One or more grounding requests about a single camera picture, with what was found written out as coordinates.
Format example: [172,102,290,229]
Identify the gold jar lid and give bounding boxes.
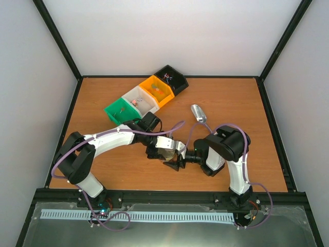
[158,148,175,161]

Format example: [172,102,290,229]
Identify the metal scoop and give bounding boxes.
[190,104,212,134]

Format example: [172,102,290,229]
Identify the green plastic bin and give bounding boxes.
[104,97,141,126]

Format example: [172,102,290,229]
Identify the white plastic bin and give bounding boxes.
[122,86,160,117]

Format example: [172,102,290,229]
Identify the yellow plastic bin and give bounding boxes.
[139,75,175,108]

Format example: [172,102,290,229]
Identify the black plastic bin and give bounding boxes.
[154,65,189,96]

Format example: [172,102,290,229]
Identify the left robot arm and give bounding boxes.
[51,112,162,207]

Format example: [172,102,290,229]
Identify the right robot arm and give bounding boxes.
[164,125,252,208]

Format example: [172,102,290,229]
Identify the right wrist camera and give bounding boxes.
[175,141,187,159]

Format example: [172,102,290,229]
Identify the blue slotted cable duct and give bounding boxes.
[40,209,234,224]

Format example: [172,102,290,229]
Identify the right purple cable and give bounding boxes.
[184,121,274,230]

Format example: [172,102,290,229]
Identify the black aluminium front rail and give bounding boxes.
[33,188,308,209]

